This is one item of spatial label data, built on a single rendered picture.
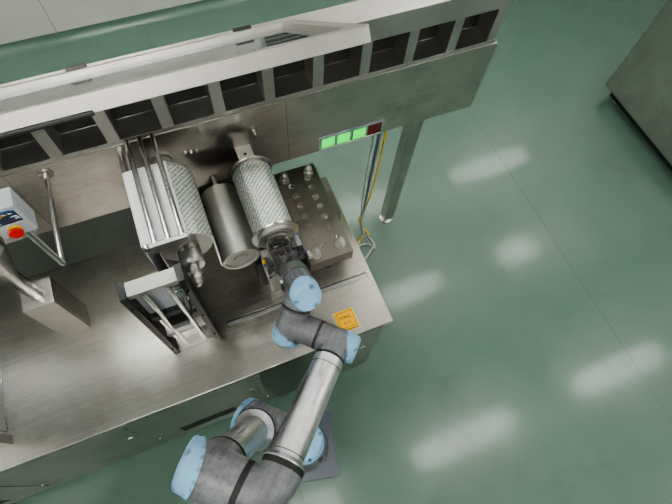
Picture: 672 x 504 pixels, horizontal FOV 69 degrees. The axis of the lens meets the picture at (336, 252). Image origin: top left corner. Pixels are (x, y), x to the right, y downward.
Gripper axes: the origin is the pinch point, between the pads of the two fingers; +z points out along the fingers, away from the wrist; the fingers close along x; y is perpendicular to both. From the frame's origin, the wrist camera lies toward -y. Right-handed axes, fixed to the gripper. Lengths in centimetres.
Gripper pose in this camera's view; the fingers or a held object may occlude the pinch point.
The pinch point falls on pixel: (278, 251)
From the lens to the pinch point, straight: 149.2
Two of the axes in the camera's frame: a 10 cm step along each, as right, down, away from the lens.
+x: -9.3, 3.2, -2.0
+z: -3.2, -3.7, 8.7
